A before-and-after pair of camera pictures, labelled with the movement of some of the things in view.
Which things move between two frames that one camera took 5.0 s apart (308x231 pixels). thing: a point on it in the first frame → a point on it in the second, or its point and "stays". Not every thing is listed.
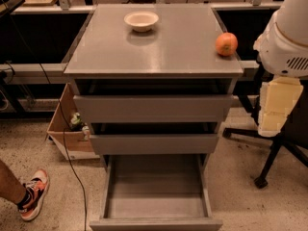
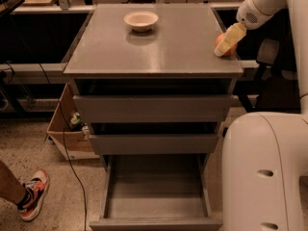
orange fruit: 226,43 stays
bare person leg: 12,189 stays
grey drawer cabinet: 154,101 stays
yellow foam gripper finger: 277,98 → 232,36
